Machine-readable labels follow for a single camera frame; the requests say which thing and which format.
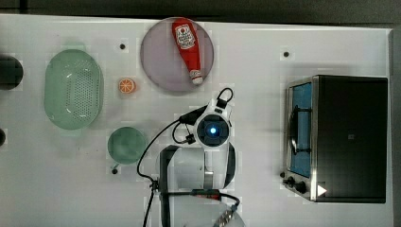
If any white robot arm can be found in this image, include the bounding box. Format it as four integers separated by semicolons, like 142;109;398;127
158;97;245;227

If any green mug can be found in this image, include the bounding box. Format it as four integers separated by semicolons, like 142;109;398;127
107;127;147;169

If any lilac round plate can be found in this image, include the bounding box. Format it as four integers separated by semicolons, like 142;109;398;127
140;17;214;92

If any orange slice toy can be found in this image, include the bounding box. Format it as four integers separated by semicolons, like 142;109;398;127
118;78;136;94

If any red plush ketchup bottle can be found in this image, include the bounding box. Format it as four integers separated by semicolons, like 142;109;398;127
171;17;203;85

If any green perforated colander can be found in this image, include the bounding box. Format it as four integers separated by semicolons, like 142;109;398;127
44;44;104;131

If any silver toaster oven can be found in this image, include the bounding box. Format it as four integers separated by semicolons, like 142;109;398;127
280;75;389;203

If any black round pot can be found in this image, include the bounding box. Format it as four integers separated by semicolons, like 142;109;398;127
0;55;24;90

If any black round container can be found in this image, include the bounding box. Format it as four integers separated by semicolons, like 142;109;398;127
0;129;6;147

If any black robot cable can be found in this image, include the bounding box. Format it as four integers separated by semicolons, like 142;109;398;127
136;105;209;227

